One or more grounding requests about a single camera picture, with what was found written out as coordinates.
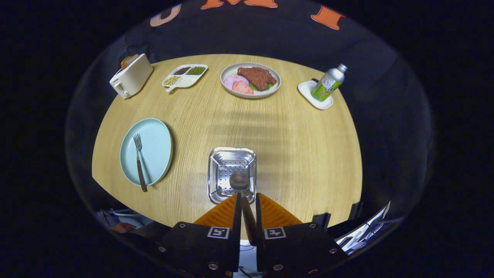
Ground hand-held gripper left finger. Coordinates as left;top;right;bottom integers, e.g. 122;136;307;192
160;192;242;278

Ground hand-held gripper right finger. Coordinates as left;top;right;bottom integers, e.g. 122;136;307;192
255;192;348;278

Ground spoon with brown handle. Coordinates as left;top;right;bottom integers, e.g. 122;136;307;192
229;171;258;247

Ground fork with brown handle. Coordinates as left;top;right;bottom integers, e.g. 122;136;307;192
132;133;148;193

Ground perforated metal basket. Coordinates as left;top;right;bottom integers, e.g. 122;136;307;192
208;147;257;205

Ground light blue round plate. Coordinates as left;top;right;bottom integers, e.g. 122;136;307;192
120;118;173;187

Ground white chair base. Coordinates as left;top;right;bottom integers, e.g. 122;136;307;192
100;208;155;232

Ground red ham slice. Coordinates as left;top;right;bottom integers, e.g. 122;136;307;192
232;81;254;95

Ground green lettuce leaf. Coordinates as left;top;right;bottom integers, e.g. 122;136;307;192
248;81;275;92

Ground small white tray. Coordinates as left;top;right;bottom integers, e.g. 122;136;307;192
298;79;334;110

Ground pale pink ham slice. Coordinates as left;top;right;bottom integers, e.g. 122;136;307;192
224;75;249;89

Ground brown meat steak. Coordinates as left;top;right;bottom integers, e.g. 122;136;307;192
237;66;277;92

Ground white divided dish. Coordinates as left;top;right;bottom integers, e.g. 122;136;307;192
161;64;208;92

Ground cream round food plate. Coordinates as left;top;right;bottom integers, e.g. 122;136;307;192
220;62;281;99

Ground metal bottle with green label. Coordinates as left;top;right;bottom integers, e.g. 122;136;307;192
311;63;348;102

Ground white toaster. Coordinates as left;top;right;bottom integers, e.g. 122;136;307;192
109;53;154;100

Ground brown bread slices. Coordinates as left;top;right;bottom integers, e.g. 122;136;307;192
120;54;139;70

